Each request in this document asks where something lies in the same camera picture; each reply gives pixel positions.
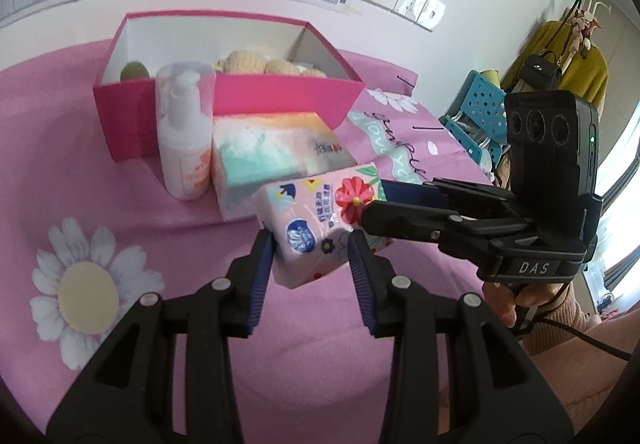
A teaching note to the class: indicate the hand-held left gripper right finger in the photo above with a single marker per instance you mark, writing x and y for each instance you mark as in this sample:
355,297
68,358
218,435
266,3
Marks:
361,289

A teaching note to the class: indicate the person's right hand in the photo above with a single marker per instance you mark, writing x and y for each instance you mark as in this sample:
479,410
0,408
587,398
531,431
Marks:
500,301

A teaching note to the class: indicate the white pump bottle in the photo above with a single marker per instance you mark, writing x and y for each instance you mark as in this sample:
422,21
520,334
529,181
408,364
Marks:
182,149

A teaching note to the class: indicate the yellow green cup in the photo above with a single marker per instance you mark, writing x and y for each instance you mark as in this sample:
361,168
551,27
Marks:
489,76

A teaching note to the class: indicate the yellow hanging garment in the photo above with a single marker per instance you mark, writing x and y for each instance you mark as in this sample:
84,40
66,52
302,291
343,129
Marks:
590,69

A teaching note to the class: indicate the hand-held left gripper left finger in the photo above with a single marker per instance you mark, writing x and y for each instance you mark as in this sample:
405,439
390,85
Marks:
262,284

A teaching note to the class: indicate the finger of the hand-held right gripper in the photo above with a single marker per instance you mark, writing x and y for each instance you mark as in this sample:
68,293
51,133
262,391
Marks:
410,219
415,194

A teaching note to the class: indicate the beige plush toy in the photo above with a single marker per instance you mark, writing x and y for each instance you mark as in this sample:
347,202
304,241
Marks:
240,62

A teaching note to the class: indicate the pink cardboard box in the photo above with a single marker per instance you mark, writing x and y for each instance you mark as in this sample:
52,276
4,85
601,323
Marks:
260,94

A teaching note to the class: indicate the hanging plush ornament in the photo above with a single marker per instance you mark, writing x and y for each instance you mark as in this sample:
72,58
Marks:
585,24

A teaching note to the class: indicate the green plush toy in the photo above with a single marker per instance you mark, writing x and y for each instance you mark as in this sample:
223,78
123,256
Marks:
134,72

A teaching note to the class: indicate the pastel tissue pack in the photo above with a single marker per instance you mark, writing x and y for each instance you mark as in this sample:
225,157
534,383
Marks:
270,144

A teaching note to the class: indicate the floral tissue pack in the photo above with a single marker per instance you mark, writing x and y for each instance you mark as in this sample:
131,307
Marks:
310,209

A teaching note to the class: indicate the pink printed bedsheet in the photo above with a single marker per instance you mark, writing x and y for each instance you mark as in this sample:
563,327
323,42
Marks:
50,149

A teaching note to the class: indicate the black shoulder bag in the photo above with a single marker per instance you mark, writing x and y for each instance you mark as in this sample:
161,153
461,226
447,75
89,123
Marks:
537,69

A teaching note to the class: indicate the person's right forearm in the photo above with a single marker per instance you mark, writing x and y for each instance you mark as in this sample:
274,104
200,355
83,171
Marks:
590,374

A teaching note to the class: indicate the window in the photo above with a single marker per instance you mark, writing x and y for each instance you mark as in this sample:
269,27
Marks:
620,184

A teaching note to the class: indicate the blue perforated plastic crate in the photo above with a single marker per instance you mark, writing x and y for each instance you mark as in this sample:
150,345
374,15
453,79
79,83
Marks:
480,94

